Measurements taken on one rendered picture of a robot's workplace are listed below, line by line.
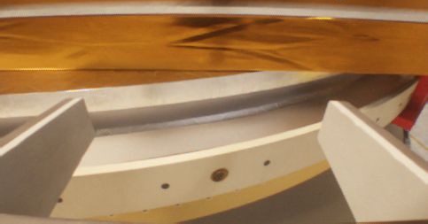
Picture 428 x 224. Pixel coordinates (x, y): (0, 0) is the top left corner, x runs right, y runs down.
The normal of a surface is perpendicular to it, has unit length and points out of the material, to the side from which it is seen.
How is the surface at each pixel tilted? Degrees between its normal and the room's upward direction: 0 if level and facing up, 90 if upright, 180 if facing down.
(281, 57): 90
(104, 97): 90
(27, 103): 90
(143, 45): 90
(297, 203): 62
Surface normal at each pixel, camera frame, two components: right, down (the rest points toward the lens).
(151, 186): 0.24, 0.49
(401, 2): 0.00, 0.50
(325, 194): 0.41, 0.00
